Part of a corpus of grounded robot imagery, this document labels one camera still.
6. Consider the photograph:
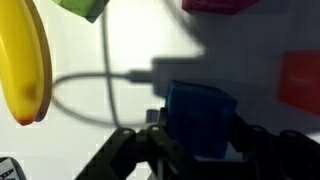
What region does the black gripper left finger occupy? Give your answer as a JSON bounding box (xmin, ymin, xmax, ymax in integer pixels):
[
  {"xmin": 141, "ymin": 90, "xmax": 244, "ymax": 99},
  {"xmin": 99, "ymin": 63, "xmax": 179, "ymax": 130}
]
[{"xmin": 74, "ymin": 106, "xmax": 194, "ymax": 180}]

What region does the magenta block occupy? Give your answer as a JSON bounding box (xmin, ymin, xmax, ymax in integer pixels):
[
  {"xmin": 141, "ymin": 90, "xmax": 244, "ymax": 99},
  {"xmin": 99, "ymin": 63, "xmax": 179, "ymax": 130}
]
[{"xmin": 181, "ymin": 0, "xmax": 262, "ymax": 16}]

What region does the light green block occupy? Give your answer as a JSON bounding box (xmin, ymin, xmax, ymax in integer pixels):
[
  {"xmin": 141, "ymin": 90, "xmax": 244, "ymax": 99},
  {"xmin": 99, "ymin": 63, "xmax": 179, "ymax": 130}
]
[{"xmin": 51, "ymin": 0, "xmax": 111, "ymax": 24}]

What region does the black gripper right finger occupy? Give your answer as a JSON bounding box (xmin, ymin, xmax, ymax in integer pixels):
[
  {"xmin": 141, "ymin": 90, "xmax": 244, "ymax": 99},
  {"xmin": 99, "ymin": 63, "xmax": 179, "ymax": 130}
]
[{"xmin": 227, "ymin": 112, "xmax": 320, "ymax": 180}]

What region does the yellow banana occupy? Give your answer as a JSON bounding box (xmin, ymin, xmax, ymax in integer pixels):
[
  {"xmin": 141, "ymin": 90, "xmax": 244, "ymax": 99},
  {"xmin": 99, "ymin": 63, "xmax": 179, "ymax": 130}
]
[{"xmin": 0, "ymin": 0, "xmax": 54, "ymax": 127}]

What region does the orange block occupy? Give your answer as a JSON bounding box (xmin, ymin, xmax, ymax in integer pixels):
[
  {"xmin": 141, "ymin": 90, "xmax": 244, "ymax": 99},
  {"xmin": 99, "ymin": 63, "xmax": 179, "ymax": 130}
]
[{"xmin": 277, "ymin": 49, "xmax": 320, "ymax": 117}]

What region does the blue block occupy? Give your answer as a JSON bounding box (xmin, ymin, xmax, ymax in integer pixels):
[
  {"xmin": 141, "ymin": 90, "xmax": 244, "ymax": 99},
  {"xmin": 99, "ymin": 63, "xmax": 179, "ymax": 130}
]
[{"xmin": 165, "ymin": 79, "xmax": 239, "ymax": 161}]

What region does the zebra picture cube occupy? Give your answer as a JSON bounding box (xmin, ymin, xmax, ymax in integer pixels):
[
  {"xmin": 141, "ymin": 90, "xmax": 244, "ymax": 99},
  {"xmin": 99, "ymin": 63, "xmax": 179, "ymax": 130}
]
[{"xmin": 0, "ymin": 156, "xmax": 28, "ymax": 180}]

